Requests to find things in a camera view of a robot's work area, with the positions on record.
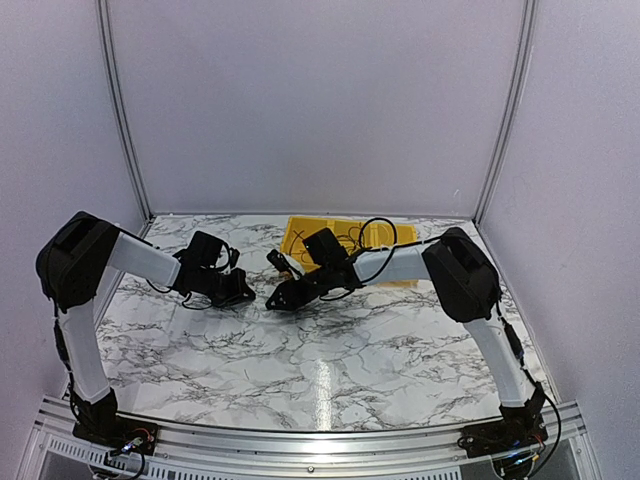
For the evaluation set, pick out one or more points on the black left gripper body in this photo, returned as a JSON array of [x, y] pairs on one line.
[[220, 290]]

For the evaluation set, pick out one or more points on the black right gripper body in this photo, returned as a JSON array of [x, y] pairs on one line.
[[324, 284]]

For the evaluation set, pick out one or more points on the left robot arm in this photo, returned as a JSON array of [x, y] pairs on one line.
[[71, 267]]

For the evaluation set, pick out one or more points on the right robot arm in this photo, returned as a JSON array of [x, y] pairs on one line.
[[467, 287]]

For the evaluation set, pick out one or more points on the yellow bin middle compartment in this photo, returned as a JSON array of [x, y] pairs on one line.
[[348, 233]]

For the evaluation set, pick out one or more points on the yellow bin left compartment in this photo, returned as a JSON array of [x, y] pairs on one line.
[[299, 228]]

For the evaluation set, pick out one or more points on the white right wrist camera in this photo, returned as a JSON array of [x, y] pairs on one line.
[[282, 265]]

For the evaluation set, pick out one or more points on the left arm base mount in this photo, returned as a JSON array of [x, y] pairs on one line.
[[120, 432]]

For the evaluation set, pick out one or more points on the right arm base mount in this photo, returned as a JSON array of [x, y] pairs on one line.
[[501, 436]]

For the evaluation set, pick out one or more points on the aluminium frame left rear post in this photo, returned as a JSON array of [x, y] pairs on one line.
[[117, 100]]

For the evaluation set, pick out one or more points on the aluminium front rail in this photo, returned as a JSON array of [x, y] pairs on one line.
[[191, 451]]

